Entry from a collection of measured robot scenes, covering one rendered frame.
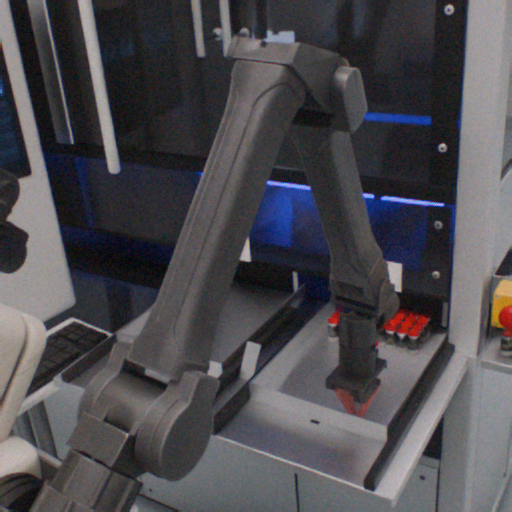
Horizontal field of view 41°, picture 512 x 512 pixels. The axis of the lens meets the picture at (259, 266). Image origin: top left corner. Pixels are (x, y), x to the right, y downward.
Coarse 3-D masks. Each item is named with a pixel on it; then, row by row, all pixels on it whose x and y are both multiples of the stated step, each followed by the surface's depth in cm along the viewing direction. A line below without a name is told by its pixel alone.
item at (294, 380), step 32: (320, 320) 141; (288, 352) 131; (320, 352) 133; (384, 352) 132; (256, 384) 120; (288, 384) 125; (320, 384) 124; (384, 384) 123; (416, 384) 118; (320, 416) 115; (352, 416) 111; (384, 416) 115
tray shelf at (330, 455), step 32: (64, 384) 131; (448, 384) 122; (256, 416) 118; (288, 416) 117; (224, 448) 114; (256, 448) 110; (288, 448) 110; (320, 448) 109; (352, 448) 109; (416, 448) 108; (320, 480) 105; (352, 480) 103; (384, 480) 102
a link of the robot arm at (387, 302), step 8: (384, 280) 99; (328, 288) 103; (384, 288) 99; (392, 288) 109; (336, 296) 104; (376, 296) 99; (384, 296) 100; (392, 296) 109; (344, 304) 103; (352, 304) 102; (360, 304) 102; (376, 304) 100; (384, 304) 101; (392, 304) 109; (368, 312) 101; (376, 312) 100; (384, 312) 106; (392, 312) 109; (384, 320) 107; (376, 328) 108
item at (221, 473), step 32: (64, 416) 215; (480, 416) 142; (64, 448) 223; (480, 448) 149; (160, 480) 202; (192, 480) 193; (224, 480) 185; (256, 480) 178; (288, 480) 171; (416, 480) 149; (480, 480) 160
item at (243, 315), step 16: (240, 288) 159; (256, 288) 159; (304, 288) 152; (224, 304) 153; (240, 304) 152; (256, 304) 152; (272, 304) 151; (288, 304) 147; (144, 320) 146; (224, 320) 147; (240, 320) 146; (256, 320) 146; (272, 320) 141; (128, 336) 138; (224, 336) 141; (240, 336) 141; (256, 336) 136; (224, 352) 136; (240, 352) 132; (224, 368) 128
